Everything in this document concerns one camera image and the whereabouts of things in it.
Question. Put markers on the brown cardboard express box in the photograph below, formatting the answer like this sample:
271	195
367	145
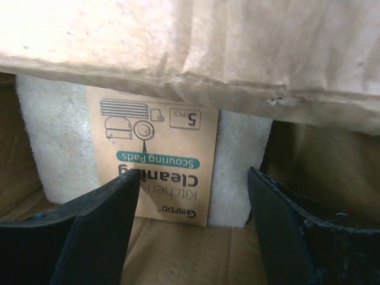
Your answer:
312	67

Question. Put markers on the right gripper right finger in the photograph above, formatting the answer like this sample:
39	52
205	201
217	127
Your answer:
305	242

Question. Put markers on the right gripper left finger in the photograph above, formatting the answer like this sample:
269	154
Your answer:
83	241

